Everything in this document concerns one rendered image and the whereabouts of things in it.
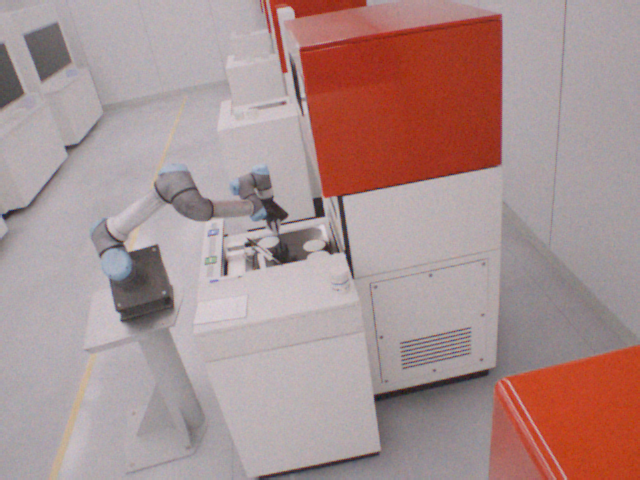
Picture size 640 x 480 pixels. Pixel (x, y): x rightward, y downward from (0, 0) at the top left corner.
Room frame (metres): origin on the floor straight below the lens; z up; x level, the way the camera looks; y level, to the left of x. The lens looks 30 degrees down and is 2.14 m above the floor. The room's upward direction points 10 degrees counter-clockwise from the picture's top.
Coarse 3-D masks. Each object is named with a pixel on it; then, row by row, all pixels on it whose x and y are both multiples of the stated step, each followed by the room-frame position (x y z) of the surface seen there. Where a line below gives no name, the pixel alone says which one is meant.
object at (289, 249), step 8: (288, 232) 2.25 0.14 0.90; (296, 232) 2.23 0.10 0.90; (304, 232) 2.22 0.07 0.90; (312, 232) 2.21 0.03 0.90; (320, 232) 2.19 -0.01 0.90; (256, 240) 2.22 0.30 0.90; (280, 240) 2.18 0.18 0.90; (288, 240) 2.17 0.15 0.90; (296, 240) 2.16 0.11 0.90; (304, 240) 2.14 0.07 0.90; (272, 248) 2.12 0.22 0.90; (280, 248) 2.11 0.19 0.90; (288, 248) 2.10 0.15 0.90; (296, 248) 2.08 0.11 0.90; (328, 248) 2.03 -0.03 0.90; (256, 256) 2.07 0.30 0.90; (264, 256) 2.07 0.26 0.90; (272, 256) 2.05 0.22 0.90; (280, 256) 2.04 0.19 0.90; (288, 256) 2.03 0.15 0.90; (296, 256) 2.02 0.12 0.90; (304, 256) 2.00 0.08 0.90; (256, 264) 2.01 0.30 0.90; (272, 264) 1.98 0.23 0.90
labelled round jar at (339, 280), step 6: (330, 270) 1.62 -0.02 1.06; (336, 270) 1.61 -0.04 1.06; (342, 270) 1.60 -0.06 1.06; (330, 276) 1.60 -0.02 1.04; (336, 276) 1.58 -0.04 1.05; (342, 276) 1.58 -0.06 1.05; (348, 276) 1.61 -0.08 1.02; (330, 282) 1.60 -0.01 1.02; (336, 282) 1.58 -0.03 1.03; (342, 282) 1.58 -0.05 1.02; (348, 282) 1.60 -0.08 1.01; (336, 288) 1.58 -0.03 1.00; (342, 288) 1.58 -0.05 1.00; (348, 288) 1.59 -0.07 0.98; (336, 294) 1.59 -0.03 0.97; (342, 294) 1.58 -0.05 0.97
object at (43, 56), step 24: (24, 24) 7.85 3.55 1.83; (48, 24) 8.73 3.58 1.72; (24, 48) 7.54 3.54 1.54; (48, 48) 8.38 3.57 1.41; (24, 72) 7.53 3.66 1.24; (48, 72) 8.04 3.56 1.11; (72, 72) 8.58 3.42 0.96; (48, 96) 7.61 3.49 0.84; (72, 96) 8.06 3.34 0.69; (96, 96) 9.18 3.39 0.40; (72, 120) 7.71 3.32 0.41; (96, 120) 8.76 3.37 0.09
